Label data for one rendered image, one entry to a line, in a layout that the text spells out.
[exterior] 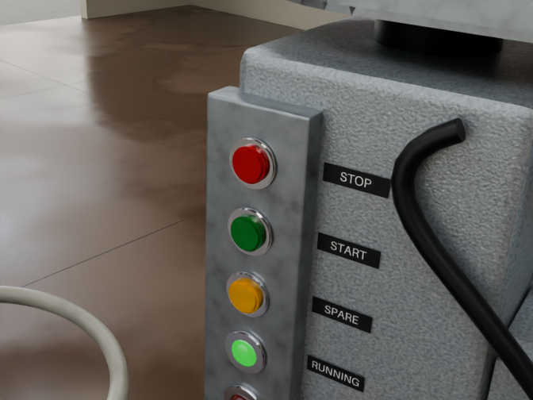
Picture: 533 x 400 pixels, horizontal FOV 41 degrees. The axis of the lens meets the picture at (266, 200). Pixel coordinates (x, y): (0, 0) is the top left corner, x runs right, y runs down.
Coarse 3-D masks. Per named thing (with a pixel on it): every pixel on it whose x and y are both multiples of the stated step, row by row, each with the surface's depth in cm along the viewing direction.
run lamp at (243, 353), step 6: (234, 342) 54; (240, 342) 53; (246, 342) 53; (234, 348) 54; (240, 348) 53; (246, 348) 53; (252, 348) 53; (234, 354) 54; (240, 354) 53; (246, 354) 53; (252, 354) 53; (240, 360) 54; (246, 360) 53; (252, 360) 53; (246, 366) 54
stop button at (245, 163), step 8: (240, 152) 47; (248, 152) 46; (256, 152) 46; (232, 160) 48; (240, 160) 47; (248, 160) 47; (256, 160) 46; (264, 160) 46; (240, 168) 47; (248, 168) 47; (256, 168) 46; (264, 168) 46; (240, 176) 47; (248, 176) 47; (256, 176) 47; (264, 176) 47
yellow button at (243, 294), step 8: (240, 280) 51; (232, 288) 51; (240, 288) 51; (248, 288) 50; (256, 288) 51; (232, 296) 52; (240, 296) 51; (248, 296) 51; (256, 296) 51; (240, 304) 51; (248, 304) 51; (256, 304) 51; (248, 312) 52
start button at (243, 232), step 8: (240, 216) 49; (248, 216) 49; (232, 224) 49; (240, 224) 49; (248, 224) 48; (256, 224) 48; (232, 232) 49; (240, 232) 49; (248, 232) 49; (256, 232) 48; (240, 240) 49; (248, 240) 49; (256, 240) 49; (248, 248) 49; (256, 248) 49
